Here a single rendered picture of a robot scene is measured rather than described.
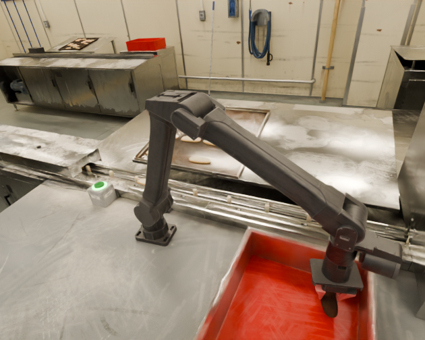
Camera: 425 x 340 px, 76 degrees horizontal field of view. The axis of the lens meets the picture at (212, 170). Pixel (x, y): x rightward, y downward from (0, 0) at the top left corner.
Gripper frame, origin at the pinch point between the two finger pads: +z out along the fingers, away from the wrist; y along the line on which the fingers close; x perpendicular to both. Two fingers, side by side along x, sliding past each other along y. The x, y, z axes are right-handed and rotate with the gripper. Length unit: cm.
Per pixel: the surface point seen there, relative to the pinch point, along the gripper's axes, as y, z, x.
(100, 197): -77, -1, 30
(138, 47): -207, -5, 376
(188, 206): -42, 0, 29
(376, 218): 21.3, 3.7, 33.3
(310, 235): -1.9, -0.5, 19.2
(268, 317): -14.1, 3.3, -5.3
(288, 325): -9.6, 3.3, -6.6
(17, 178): -142, 10, 54
